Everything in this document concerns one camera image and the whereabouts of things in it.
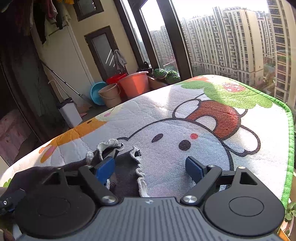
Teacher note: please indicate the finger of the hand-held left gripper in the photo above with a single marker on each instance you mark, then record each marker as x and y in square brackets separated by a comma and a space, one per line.
[10, 201]

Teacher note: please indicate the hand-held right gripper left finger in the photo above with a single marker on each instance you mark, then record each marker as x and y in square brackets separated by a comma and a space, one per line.
[105, 170]

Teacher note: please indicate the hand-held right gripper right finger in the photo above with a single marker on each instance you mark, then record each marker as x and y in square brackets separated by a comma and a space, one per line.
[194, 169]

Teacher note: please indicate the dark grey ruffled knit garment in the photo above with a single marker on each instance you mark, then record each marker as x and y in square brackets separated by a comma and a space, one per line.
[126, 176]

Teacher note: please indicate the hanging clothes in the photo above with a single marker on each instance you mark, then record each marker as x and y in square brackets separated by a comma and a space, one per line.
[41, 16]

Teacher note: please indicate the cartoon printed mat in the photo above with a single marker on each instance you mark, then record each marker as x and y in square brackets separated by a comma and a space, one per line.
[166, 120]

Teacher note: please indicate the white mop bucket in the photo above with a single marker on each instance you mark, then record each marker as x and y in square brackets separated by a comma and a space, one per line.
[70, 114]

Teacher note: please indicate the pink floral bed sheet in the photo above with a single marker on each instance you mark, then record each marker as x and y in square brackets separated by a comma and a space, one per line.
[13, 132]

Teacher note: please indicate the beige plastic bucket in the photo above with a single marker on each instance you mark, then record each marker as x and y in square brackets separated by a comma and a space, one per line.
[111, 96]

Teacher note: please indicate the blue plastic basin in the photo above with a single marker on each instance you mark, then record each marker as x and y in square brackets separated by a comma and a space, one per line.
[96, 92]

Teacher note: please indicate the orange plastic bucket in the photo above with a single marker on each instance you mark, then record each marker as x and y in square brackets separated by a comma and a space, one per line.
[134, 84]

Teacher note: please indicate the red plastic bucket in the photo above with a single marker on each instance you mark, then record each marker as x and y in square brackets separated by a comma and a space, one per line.
[113, 80]

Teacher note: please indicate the wooden windowsill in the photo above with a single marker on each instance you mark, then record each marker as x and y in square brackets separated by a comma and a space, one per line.
[156, 83]

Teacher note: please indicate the green potted plant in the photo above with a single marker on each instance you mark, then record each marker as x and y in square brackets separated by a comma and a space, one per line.
[289, 213]

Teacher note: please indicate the glass sliding door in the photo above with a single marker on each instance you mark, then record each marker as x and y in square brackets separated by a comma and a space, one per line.
[34, 92]

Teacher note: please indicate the dark object on windowsill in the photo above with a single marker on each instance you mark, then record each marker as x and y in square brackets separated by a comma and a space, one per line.
[145, 67]

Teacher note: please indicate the grey hanging towel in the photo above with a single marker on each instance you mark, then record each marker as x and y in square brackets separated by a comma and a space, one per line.
[119, 60]

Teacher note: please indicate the frosted glass door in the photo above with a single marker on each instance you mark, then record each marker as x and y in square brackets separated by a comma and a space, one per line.
[101, 48]

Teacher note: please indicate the apartment buildings outside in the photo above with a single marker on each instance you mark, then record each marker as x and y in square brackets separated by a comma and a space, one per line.
[231, 41]

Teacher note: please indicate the small dark framed window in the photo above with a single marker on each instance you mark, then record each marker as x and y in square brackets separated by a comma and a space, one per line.
[87, 7]

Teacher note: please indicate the dark window frame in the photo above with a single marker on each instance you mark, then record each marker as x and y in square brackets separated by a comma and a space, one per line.
[172, 39]

